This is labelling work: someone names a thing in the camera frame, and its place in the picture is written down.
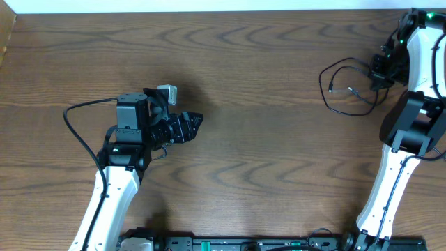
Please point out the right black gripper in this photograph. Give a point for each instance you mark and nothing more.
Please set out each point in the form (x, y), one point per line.
(378, 77)

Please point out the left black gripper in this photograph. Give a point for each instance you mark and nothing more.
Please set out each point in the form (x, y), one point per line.
(184, 129)

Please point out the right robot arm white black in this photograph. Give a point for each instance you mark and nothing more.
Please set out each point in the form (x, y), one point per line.
(414, 56)

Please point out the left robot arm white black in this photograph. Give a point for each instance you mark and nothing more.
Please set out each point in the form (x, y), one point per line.
(144, 125)

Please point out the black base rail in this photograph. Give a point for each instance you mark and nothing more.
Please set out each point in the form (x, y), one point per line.
(321, 239)

